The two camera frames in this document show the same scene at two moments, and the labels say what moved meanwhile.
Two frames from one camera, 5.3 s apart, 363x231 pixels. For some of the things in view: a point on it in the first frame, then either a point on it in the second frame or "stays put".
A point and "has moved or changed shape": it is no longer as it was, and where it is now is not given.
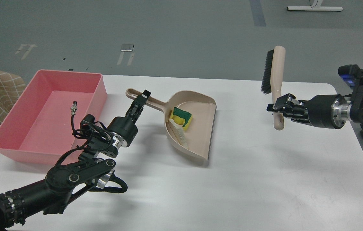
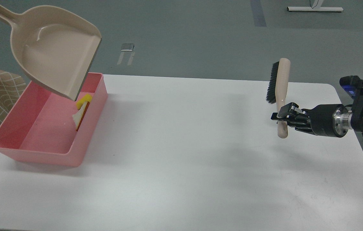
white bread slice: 177,132 → 78,116
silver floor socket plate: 127,47 stays put
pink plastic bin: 37,128 stays put
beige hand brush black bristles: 272,76 has moved or changed shape
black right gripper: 331,111 → 334,120
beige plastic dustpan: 203,109 → 56,49
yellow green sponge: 181,117 → 86,98
